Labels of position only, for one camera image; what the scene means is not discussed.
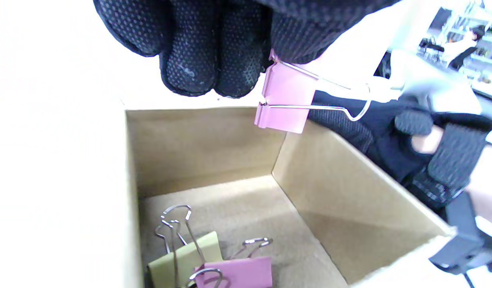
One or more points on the person's left hand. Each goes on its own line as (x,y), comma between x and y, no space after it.
(198,44)

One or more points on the person's right hand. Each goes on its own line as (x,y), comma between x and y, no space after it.
(385,136)

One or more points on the brown cardboard mailer box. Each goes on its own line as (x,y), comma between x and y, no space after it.
(198,140)

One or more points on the pink binder clip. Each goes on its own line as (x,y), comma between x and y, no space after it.
(287,92)
(246,272)

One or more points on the yellow binder clip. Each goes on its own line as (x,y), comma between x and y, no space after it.
(186,260)

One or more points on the person's right forearm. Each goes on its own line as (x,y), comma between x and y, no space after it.
(487,180)

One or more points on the grey white controller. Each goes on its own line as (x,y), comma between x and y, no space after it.
(429,84)

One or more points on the metal storage shelf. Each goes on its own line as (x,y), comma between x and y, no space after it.
(485,52)

